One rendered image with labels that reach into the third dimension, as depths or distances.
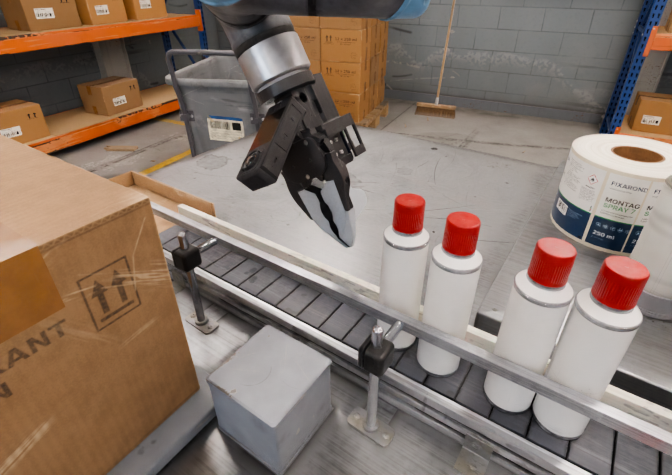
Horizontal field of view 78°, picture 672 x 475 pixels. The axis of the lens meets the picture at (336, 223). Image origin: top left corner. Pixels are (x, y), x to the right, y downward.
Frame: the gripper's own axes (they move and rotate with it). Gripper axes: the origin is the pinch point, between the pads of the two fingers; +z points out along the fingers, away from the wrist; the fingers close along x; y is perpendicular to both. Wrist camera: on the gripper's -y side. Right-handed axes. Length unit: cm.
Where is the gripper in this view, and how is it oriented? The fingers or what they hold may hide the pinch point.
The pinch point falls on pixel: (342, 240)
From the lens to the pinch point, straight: 51.4
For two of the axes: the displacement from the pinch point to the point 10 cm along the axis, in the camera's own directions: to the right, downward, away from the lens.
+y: 5.7, -4.3, 7.0
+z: 4.1, 8.9, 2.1
